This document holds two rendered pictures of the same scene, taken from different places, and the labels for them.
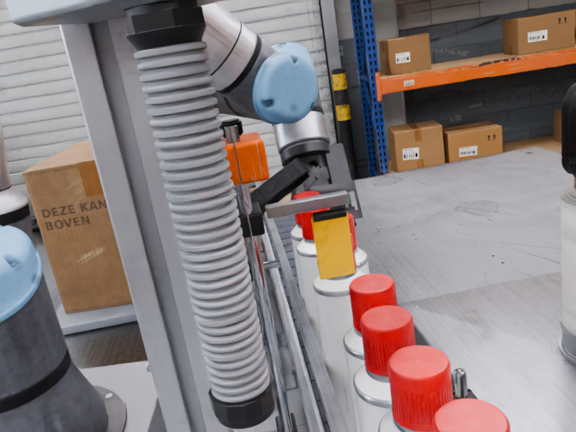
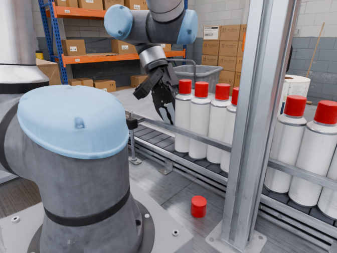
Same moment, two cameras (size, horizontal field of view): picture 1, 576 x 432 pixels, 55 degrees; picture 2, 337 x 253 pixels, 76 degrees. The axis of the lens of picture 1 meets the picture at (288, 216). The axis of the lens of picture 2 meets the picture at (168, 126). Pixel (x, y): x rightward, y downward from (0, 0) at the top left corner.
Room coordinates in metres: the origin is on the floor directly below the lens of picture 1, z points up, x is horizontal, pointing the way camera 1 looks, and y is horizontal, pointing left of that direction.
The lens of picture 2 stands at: (0.23, 0.39, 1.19)
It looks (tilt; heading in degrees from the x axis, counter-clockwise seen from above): 22 degrees down; 317
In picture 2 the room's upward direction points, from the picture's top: straight up
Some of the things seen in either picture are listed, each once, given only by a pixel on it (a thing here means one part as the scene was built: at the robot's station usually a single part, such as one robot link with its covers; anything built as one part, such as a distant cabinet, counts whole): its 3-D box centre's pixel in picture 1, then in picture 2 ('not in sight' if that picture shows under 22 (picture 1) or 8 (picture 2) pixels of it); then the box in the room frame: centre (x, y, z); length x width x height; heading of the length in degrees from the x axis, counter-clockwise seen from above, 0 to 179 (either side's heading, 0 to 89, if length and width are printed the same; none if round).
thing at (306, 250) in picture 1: (326, 291); (199, 121); (0.57, -0.03, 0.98); 0.05 x 0.05 x 0.20
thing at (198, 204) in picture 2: not in sight; (198, 206); (0.46, 0.09, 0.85); 0.03 x 0.03 x 0.03
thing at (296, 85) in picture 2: not in sight; (280, 94); (0.59, -0.63, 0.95); 0.20 x 0.20 x 0.14
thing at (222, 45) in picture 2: not in sight; (236, 66); (2.48, -3.46, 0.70); 1.20 x 0.82 x 1.39; 4
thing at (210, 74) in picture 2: not in sight; (191, 92); (2.23, -1.90, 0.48); 0.89 x 0.63 x 0.96; 107
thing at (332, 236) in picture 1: (333, 243); not in sight; (0.42, -0.03, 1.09); 0.03 x 0.01 x 0.06; 95
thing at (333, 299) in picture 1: (347, 334); (234, 131); (0.47, -0.04, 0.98); 0.05 x 0.05 x 0.20
